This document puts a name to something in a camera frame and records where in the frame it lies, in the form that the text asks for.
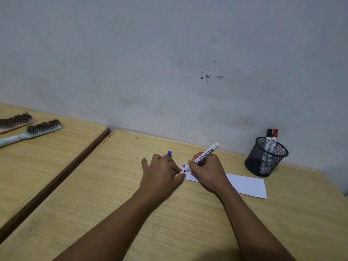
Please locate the red capped white marker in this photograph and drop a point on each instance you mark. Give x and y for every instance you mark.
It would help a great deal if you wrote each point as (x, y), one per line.
(274, 135)

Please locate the person's right forearm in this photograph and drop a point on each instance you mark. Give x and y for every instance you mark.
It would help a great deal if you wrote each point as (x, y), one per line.
(250, 228)

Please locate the white paper strip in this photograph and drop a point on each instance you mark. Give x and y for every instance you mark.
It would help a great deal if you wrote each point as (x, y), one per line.
(244, 185)

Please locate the person's left middle finger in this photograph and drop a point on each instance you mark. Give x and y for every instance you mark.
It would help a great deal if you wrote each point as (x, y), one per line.
(167, 160)

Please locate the person's left little finger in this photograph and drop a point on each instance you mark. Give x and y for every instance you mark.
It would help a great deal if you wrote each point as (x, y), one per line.
(145, 164)

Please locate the black capped white marker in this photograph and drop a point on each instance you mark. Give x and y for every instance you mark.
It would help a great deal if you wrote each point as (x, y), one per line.
(268, 137)

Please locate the person's left forearm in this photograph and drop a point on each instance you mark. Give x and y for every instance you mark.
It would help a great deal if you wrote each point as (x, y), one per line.
(108, 231)

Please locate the person's right thumb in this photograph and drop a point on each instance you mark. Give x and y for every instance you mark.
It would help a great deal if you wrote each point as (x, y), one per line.
(193, 168)

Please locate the black mesh pen holder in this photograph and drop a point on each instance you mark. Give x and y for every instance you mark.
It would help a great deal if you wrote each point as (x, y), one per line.
(261, 163)

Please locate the person's left thumb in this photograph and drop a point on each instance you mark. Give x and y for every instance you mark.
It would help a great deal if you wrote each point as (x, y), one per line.
(180, 179)

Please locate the person's right hand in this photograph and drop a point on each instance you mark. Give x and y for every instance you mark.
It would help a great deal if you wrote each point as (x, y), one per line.
(210, 173)

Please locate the person's left hand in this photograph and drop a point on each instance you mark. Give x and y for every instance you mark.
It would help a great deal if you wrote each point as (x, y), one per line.
(157, 179)

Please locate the white board marker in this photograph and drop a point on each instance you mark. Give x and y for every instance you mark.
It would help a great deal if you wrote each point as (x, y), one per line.
(208, 153)

